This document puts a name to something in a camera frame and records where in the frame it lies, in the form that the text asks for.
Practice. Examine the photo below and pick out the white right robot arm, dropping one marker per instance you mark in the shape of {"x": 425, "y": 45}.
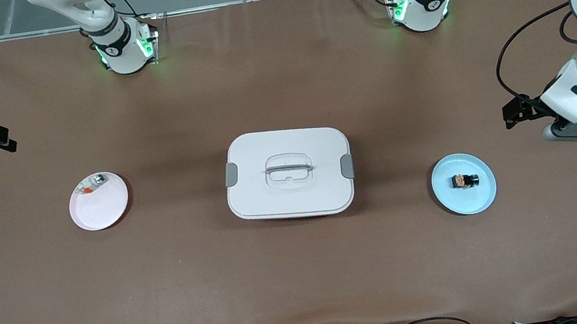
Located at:
{"x": 123, "y": 50}

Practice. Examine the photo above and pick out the orange black switch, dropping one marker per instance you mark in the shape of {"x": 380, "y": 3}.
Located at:
{"x": 464, "y": 181}

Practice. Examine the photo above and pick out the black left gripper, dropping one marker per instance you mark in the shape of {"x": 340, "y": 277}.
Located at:
{"x": 528, "y": 109}

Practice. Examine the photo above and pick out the small white red part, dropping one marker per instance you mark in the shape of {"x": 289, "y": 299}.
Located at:
{"x": 84, "y": 185}

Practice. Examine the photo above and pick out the green silver switch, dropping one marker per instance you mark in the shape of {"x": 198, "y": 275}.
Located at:
{"x": 98, "y": 179}

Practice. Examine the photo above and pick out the white lidded storage box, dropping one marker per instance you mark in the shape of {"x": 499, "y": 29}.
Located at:
{"x": 292, "y": 189}

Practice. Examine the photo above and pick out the pink round plate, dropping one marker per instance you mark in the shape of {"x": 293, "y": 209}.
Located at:
{"x": 99, "y": 206}

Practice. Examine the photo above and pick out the light blue round plate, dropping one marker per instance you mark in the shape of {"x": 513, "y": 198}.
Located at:
{"x": 465, "y": 200}

